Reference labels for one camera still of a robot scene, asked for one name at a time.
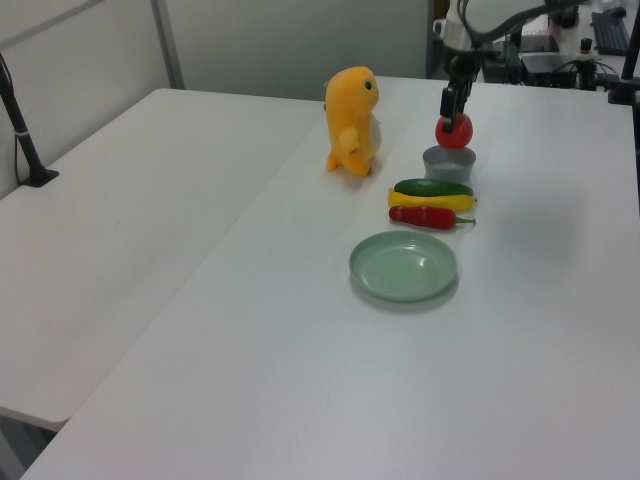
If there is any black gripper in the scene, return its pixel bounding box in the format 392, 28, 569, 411
439, 45, 482, 134

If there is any red tomato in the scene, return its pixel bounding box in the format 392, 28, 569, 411
433, 112, 475, 151

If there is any small gray cup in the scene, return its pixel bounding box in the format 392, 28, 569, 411
422, 145, 478, 184

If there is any green cucumber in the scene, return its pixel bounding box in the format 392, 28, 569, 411
393, 178, 475, 198

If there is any black electronics box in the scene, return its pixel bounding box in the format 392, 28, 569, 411
519, 52, 579, 90

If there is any yellow banana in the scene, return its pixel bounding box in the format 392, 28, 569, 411
388, 188, 480, 212

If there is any orange plush toy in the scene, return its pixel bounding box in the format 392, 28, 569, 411
322, 66, 385, 177

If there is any red chili pepper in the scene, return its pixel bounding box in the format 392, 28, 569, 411
388, 205, 478, 233

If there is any black keyboard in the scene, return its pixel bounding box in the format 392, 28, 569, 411
590, 11, 633, 56

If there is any pale green plate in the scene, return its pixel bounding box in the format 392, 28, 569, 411
348, 230, 459, 303

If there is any black pole stand with clamp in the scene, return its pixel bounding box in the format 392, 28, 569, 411
0, 52, 60, 189

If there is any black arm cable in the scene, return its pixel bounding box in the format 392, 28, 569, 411
457, 0, 551, 44

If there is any black camera stand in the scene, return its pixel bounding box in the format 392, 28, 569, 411
607, 27, 640, 105

